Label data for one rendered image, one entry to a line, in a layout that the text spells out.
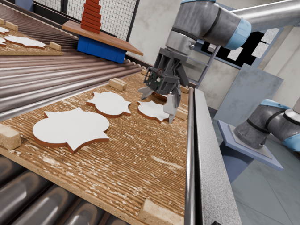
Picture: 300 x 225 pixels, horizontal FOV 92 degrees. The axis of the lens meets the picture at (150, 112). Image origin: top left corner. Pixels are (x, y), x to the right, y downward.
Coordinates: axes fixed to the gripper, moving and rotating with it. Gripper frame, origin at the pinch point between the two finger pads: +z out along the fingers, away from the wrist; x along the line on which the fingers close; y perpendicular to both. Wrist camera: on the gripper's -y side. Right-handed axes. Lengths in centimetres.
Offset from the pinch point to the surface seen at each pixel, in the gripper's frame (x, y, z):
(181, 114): 5.2, -8.5, -1.1
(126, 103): -4.8, 9.7, -0.6
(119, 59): -63, -24, -1
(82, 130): 4.3, 26.8, -0.6
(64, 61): -49, 15, 3
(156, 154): 15.1, 14.6, 0.6
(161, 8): -289, -260, -90
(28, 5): -195, 7, -5
